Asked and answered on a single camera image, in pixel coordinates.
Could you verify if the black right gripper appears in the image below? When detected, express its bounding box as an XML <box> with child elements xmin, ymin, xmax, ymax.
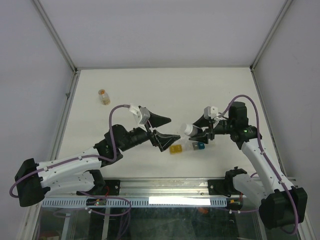
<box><xmin>188</xmin><ymin>113</ymin><xmax>234</xmax><ymax>144</ymax></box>

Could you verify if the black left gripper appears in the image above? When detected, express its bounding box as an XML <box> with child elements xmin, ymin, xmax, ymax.
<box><xmin>120</xmin><ymin>112</ymin><xmax>181</xmax><ymax>153</ymax></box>

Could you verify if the weekly pill organizer strip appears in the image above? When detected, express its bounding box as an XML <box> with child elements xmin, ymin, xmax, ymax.
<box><xmin>168</xmin><ymin>138</ymin><xmax>205</xmax><ymax>155</ymax></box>

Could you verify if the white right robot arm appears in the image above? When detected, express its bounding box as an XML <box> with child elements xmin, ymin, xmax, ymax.
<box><xmin>189</xmin><ymin>101</ymin><xmax>308</xmax><ymax>232</ymax></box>

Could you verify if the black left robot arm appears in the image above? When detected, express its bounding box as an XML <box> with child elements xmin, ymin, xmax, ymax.
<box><xmin>9</xmin><ymin>107</ymin><xmax>181</xmax><ymax>207</ymax></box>

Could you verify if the clear glass bottle orange cap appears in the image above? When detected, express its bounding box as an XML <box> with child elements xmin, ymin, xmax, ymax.
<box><xmin>98</xmin><ymin>89</ymin><xmax>111</xmax><ymax>105</ymax></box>

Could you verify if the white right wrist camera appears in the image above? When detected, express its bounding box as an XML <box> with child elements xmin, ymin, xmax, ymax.
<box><xmin>203</xmin><ymin>106</ymin><xmax>219</xmax><ymax>120</ymax></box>

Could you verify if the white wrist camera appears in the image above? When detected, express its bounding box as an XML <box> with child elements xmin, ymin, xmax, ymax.
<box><xmin>128</xmin><ymin>104</ymin><xmax>151</xmax><ymax>132</ymax></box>
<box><xmin>203</xmin><ymin>106</ymin><xmax>219</xmax><ymax>120</ymax></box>

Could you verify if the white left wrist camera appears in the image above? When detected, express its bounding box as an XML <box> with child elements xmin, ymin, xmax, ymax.
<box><xmin>128</xmin><ymin>104</ymin><xmax>151</xmax><ymax>132</ymax></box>

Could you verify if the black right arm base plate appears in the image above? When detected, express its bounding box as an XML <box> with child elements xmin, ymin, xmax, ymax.
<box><xmin>207</xmin><ymin>178</ymin><xmax>244</xmax><ymax>198</ymax></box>

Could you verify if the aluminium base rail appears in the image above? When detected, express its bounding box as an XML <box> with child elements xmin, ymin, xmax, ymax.
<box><xmin>31</xmin><ymin>176</ymin><xmax>300</xmax><ymax>198</ymax></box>

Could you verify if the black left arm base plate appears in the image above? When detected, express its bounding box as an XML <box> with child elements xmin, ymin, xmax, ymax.
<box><xmin>86</xmin><ymin>179</ymin><xmax>121</xmax><ymax>196</ymax></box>

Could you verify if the white slotted cable duct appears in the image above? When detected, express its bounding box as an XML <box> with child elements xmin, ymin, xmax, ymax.
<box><xmin>41</xmin><ymin>196</ymin><xmax>227</xmax><ymax>208</ymax></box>

